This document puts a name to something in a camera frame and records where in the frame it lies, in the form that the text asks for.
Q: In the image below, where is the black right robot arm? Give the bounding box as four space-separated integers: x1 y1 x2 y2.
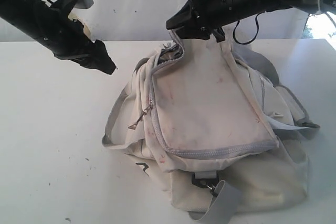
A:
166 0 335 42

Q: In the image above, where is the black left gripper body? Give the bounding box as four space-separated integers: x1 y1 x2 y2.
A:
24 0 94 61

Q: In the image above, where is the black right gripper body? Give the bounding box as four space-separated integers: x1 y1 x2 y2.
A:
186 0 278 27

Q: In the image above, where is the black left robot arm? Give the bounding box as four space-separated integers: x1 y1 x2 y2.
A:
1 0 117 74

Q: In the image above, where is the white fabric backpack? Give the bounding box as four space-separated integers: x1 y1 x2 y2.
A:
102 30 318 223

